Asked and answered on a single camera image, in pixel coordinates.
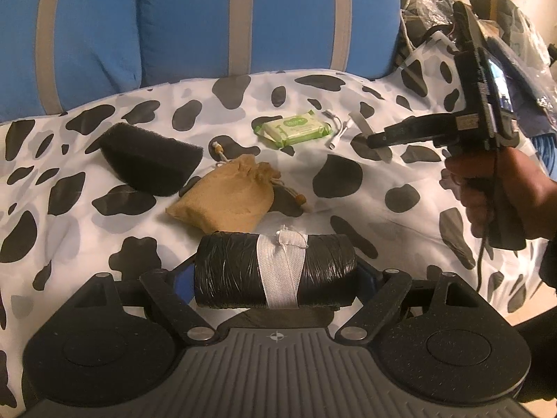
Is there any black roll with white band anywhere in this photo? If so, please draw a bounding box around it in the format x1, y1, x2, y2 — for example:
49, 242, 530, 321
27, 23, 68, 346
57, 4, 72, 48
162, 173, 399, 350
194, 227, 358, 310

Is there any black foam sponge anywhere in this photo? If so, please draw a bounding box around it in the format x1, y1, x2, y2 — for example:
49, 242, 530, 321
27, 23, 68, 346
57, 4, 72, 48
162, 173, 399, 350
98, 123, 203, 196

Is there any blue striped cushion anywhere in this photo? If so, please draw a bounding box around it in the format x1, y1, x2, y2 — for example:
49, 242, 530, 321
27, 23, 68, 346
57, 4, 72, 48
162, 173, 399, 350
1, 0, 142, 121
139, 0, 400, 85

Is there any clutter pile with plastic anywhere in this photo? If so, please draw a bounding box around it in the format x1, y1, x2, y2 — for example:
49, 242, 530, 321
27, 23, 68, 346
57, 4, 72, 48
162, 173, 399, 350
402, 0, 556, 140

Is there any tan drawstring pouch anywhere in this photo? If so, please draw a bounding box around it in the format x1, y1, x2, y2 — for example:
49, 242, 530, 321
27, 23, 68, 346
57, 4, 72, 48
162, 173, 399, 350
166, 141, 307, 234

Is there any left blue striped cushion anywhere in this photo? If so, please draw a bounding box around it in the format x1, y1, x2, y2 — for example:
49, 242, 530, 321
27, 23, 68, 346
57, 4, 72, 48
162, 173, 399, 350
1, 0, 142, 121

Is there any white cable adapter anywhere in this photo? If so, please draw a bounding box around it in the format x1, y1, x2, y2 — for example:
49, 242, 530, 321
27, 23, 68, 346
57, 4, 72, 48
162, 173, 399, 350
322, 109, 354, 150

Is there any cow print blanket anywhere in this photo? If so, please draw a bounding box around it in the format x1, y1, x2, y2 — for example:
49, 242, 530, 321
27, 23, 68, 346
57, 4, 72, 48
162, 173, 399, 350
1, 37, 545, 417

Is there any right blue striped cushion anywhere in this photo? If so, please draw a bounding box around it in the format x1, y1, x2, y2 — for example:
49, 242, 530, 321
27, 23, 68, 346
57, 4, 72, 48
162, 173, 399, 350
139, 0, 400, 85

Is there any green wet wipes pack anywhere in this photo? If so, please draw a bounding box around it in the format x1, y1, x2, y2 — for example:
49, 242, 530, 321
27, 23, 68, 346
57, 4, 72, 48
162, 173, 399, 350
253, 110, 332, 149

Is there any right hand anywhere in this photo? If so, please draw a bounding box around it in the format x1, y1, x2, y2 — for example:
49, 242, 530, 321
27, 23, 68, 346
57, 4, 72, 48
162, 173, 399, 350
446, 147, 556, 241

